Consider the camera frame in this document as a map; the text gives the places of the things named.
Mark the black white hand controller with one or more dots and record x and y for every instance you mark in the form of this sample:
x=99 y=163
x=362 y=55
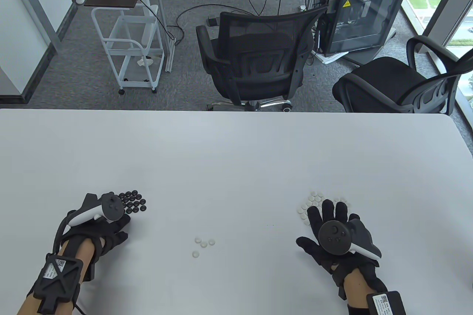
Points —
x=112 y=206
x=334 y=237

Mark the white crumpled tissue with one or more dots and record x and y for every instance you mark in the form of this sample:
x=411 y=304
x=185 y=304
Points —
x=145 y=61

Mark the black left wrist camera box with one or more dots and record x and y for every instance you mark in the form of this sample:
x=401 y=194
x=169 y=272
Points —
x=57 y=281

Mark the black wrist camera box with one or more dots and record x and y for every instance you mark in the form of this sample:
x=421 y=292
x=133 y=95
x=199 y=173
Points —
x=57 y=281
x=386 y=304

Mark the black glass computer tower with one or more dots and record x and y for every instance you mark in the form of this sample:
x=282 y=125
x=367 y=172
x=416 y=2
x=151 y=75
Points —
x=362 y=16

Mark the black power adapter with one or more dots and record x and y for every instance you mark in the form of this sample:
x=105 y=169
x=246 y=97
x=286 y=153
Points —
x=212 y=20

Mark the aluminium profile rods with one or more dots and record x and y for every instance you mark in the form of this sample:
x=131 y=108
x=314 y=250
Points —
x=160 y=4

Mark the person's left forearm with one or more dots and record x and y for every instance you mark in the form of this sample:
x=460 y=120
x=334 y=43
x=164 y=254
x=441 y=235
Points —
x=83 y=252

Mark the group of white Go stones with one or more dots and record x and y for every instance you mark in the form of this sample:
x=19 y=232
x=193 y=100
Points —
x=310 y=204

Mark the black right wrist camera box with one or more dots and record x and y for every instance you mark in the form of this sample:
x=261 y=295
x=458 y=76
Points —
x=386 y=304

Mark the group of black Go stones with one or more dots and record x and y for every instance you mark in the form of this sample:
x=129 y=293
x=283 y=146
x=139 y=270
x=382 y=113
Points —
x=135 y=202

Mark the black white left hand controller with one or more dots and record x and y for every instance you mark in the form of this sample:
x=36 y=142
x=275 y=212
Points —
x=112 y=206

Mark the white papers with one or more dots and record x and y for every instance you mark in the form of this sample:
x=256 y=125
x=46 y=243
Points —
x=329 y=58

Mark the black office chair curved armrests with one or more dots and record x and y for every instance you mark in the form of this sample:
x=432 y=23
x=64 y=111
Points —
x=380 y=75

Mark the white rolling cart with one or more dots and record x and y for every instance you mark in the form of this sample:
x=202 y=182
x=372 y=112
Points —
x=138 y=28

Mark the person's right hand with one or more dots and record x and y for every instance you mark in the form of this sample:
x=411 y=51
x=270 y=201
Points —
x=317 y=228

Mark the person's left hand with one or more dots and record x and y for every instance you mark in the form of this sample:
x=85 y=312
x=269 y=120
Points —
x=107 y=235

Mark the black white right hand controller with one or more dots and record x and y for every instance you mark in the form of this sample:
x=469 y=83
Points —
x=334 y=237

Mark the black mesh office chair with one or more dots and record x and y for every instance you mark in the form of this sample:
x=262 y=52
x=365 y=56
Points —
x=258 y=27

